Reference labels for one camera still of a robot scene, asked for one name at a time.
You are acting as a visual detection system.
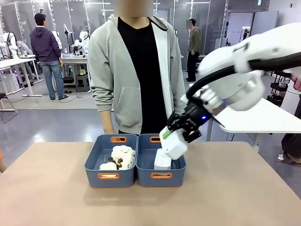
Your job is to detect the blue basket with orange handles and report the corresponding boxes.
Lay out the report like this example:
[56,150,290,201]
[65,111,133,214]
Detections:
[135,133,187,187]
[84,134,138,188]

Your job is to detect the person in purple hoodie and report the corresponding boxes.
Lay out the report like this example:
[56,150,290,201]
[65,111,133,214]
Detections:
[30,12,70,101]

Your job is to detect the grey step stool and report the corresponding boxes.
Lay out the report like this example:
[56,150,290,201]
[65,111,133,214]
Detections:
[75,74,91,93]

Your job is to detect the white speckled digital clock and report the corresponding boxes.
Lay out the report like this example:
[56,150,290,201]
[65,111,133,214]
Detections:
[153,148,173,170]

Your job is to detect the white side table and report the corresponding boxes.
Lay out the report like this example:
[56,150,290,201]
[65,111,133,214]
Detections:
[189,82,301,148]

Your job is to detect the white plush with brown spots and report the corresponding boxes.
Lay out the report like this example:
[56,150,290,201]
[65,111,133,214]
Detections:
[99,157,123,171]

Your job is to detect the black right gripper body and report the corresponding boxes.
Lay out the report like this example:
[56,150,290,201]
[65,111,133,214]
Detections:
[182,98,214,129]

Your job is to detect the person's right forearm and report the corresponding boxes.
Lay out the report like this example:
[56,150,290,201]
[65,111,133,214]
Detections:
[99,110,114,129]

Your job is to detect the white workbench desk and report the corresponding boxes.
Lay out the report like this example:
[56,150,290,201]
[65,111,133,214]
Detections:
[60,53,90,82]

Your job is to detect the red cloth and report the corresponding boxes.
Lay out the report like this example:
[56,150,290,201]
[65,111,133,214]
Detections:
[290,72,301,92]

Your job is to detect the black floor cable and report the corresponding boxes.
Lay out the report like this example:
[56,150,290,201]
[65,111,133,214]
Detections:
[63,89,84,99]

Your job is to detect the white box with green label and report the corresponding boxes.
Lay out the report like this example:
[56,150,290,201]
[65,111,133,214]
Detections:
[159,128,189,160]

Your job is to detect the grey door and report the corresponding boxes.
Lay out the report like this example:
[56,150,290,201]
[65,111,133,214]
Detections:
[249,10,279,36]

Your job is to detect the black utility cart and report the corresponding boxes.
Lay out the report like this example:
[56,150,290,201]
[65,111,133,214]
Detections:
[266,70,293,107]

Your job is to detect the seated person's legs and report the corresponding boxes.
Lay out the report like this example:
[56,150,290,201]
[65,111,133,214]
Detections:
[277,133,301,165]

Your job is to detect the person in grey hoodie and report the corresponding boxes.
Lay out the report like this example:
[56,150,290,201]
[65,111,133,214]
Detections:
[87,10,187,135]

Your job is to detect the white cloud plush toy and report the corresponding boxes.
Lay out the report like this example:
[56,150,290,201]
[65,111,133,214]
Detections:
[111,145,137,170]

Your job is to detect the person in olive jacket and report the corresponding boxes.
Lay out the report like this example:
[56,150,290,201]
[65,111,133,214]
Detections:
[186,18,203,82]

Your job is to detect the long white desk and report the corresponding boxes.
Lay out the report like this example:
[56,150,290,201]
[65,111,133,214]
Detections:
[0,57,44,97]

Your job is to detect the thick black right arm hose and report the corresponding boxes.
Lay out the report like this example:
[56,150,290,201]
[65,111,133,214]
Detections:
[185,50,301,102]

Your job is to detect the person's right hand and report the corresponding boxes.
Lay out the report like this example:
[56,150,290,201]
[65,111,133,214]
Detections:
[103,124,118,135]

